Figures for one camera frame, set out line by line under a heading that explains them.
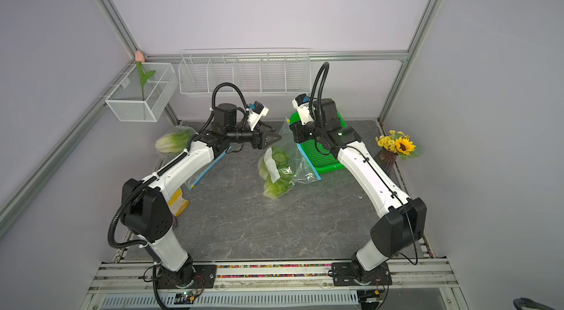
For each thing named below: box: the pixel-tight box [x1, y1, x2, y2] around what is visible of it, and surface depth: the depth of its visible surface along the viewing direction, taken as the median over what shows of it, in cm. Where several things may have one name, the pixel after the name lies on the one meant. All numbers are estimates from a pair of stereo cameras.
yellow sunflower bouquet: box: [375, 130, 417, 155], surface depth 82 cm
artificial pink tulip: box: [134, 50, 156, 101], surface depth 92 cm
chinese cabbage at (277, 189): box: [262, 177, 295, 200], surface depth 81 cm
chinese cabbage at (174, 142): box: [154, 129, 197, 154], surface depth 104 cm
